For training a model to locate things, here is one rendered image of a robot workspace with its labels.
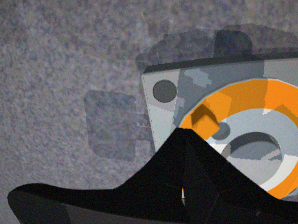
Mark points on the orange and white round plate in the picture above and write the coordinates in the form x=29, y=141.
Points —
x=251, y=104

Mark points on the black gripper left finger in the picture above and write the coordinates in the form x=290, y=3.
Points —
x=152, y=195

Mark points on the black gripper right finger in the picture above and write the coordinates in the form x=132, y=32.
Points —
x=215, y=192

